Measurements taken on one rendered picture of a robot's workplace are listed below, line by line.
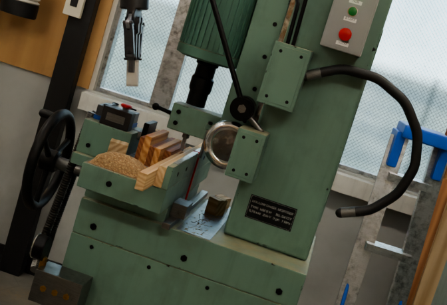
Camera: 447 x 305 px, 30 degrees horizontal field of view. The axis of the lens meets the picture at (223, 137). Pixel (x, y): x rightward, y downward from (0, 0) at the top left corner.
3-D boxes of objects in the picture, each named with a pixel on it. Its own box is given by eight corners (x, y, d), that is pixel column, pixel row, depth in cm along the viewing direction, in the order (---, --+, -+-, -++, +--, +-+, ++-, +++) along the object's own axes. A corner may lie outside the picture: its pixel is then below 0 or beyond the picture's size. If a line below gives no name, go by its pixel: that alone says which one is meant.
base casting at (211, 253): (122, 201, 246) (130, 172, 244) (306, 264, 238) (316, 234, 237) (70, 231, 202) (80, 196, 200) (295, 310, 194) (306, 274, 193)
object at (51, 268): (38, 290, 205) (47, 260, 204) (84, 306, 203) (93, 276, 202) (25, 300, 197) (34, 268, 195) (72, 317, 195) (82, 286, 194)
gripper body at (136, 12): (144, -7, 209) (143, 30, 210) (153, -4, 217) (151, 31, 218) (116, -7, 210) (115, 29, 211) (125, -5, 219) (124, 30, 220)
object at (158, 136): (155, 154, 229) (163, 129, 228) (161, 157, 228) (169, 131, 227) (137, 163, 210) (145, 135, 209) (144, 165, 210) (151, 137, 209)
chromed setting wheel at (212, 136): (198, 160, 207) (213, 113, 205) (245, 175, 205) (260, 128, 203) (196, 161, 204) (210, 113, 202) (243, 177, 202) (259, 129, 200)
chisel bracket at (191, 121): (170, 130, 222) (179, 100, 221) (219, 147, 220) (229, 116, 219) (163, 133, 215) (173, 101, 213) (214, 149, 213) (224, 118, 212)
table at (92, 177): (113, 146, 254) (118, 128, 253) (206, 178, 250) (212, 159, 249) (38, 173, 194) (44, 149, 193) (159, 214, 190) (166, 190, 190)
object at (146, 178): (185, 159, 235) (189, 146, 235) (191, 161, 235) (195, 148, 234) (134, 189, 182) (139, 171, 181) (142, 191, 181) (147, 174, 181)
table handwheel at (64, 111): (4, 210, 210) (42, 204, 239) (76, 235, 208) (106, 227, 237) (39, 101, 210) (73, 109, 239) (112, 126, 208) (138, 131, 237)
